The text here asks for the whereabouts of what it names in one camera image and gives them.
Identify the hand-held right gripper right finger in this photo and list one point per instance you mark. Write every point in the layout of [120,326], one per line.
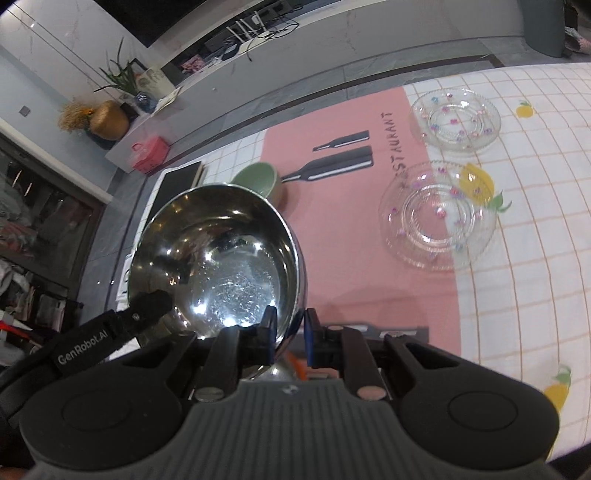
[311,337]

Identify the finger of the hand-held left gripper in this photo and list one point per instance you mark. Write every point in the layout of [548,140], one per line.
[150,307]

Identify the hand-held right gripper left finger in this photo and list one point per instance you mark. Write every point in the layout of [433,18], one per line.
[272,334]

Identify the stainless steel bowl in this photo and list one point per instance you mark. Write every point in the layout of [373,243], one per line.
[217,258]

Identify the clear floral glass plate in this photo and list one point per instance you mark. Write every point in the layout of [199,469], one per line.
[455,121]
[434,217]

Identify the pink bottle-print placemat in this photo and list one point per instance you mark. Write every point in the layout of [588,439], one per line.
[341,221]

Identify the cluttered glass cabinet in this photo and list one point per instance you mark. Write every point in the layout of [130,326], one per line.
[41,221]

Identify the red storage box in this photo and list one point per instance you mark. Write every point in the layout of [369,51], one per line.
[148,156]

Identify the green ceramic bowl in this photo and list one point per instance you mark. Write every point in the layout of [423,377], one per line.
[258,177]

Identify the golden round vase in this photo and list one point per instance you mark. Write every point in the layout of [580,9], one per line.
[109,120]

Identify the blue glass vase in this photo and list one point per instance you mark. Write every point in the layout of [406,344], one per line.
[144,101]

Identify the dried flower bunch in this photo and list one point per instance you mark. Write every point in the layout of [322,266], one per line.
[74,115]

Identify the white checked fruit-print tablecloth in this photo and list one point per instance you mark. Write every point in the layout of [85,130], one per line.
[531,286]

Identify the green leafy plant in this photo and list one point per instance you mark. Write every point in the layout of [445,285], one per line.
[121,76]

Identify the pink photo card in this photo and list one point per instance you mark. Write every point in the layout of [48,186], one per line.
[192,64]

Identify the black television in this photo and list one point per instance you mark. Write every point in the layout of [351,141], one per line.
[194,16]

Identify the white router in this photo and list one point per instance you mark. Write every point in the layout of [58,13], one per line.
[244,27]

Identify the grey round trash bin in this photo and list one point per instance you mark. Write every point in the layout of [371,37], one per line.
[545,27]

